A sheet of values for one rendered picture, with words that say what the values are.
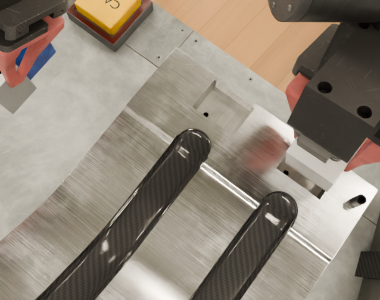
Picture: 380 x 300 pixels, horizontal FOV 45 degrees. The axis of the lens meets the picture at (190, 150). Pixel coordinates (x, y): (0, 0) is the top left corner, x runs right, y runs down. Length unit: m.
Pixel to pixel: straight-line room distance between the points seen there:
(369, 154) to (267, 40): 0.30
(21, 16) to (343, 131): 0.24
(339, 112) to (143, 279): 0.27
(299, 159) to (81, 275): 0.23
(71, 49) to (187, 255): 0.31
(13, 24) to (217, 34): 0.33
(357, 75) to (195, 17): 0.39
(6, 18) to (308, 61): 0.22
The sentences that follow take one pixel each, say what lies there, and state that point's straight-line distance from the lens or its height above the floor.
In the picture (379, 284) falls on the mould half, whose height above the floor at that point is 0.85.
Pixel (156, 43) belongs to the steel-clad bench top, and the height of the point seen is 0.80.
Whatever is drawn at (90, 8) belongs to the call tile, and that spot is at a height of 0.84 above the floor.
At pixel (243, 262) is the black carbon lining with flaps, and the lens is 0.47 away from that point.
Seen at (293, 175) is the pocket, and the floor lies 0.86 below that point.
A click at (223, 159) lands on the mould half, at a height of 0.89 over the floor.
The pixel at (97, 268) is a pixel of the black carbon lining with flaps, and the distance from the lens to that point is 0.46.
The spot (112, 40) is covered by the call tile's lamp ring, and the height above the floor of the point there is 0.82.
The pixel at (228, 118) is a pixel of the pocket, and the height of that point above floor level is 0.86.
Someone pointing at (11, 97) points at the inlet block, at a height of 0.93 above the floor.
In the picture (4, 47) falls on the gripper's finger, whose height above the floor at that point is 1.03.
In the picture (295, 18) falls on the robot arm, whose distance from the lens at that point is 0.27.
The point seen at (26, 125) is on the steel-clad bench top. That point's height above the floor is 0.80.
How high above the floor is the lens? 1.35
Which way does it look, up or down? 75 degrees down
